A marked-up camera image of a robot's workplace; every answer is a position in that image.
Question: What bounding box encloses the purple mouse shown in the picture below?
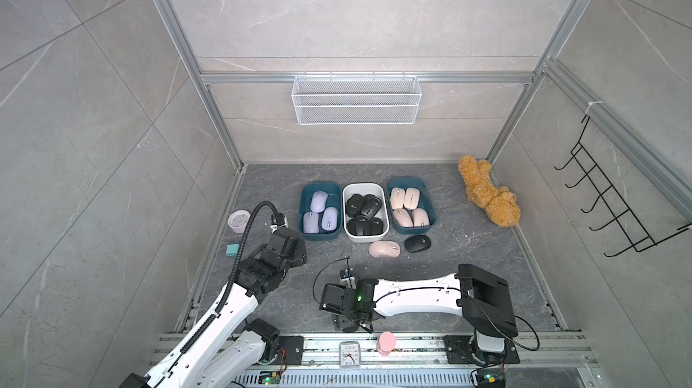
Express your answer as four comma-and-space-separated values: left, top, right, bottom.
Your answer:
310, 191, 329, 213
303, 211, 320, 235
321, 207, 340, 232

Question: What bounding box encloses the pink mouse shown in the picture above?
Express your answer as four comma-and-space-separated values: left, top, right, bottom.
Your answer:
393, 209, 414, 229
369, 240, 401, 258
389, 187, 407, 210
412, 208, 431, 228
403, 187, 421, 211

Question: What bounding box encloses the black mouse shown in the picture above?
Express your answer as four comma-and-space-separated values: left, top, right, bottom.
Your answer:
348, 215, 371, 237
369, 217, 385, 236
360, 194, 383, 220
344, 193, 365, 218
404, 235, 432, 254

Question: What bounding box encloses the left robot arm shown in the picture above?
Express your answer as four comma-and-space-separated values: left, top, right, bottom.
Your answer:
121, 200, 307, 387

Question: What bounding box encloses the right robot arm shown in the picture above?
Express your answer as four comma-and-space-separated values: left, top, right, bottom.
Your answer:
317, 264, 541, 368

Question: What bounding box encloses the left teal storage box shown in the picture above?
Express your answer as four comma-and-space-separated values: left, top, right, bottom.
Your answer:
297, 182, 343, 241

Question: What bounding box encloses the teal storage box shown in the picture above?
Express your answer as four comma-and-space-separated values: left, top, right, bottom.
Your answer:
387, 176, 438, 235
297, 182, 343, 241

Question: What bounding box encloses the white storage box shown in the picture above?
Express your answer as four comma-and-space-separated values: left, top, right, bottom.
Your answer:
342, 182, 389, 243

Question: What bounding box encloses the right teal storage box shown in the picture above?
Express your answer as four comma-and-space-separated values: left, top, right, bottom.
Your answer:
387, 176, 438, 235

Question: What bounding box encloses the small teal cube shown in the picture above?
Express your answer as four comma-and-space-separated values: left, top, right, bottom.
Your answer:
225, 243, 240, 257

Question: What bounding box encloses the white square desk clock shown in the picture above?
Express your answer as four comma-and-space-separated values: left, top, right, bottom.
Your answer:
339, 341, 361, 370

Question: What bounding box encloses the pink cylinder cup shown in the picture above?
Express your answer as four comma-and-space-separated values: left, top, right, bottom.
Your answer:
377, 331, 396, 357

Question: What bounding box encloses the purple round alarm clock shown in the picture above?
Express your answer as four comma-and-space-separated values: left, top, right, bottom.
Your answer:
227, 210, 250, 235

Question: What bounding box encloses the left green circuit board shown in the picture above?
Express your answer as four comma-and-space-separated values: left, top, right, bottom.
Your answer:
257, 371, 282, 385

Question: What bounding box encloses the green circuit board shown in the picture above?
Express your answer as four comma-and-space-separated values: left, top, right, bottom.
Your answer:
475, 371, 506, 388
257, 371, 282, 385

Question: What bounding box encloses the right green circuit board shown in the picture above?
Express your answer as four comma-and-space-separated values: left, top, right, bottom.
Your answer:
475, 371, 506, 388

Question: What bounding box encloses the brown teddy bear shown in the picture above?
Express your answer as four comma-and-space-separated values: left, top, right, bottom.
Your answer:
458, 155, 521, 228

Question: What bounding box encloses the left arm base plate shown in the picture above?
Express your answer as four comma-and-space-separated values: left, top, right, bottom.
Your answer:
252, 336, 305, 366

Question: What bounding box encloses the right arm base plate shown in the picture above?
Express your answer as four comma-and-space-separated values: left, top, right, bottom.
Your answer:
443, 334, 520, 366

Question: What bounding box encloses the white wire mesh basket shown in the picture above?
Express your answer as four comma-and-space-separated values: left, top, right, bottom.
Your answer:
291, 75, 423, 126

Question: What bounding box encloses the black wire hook rack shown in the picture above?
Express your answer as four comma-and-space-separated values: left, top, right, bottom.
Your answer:
553, 116, 691, 258

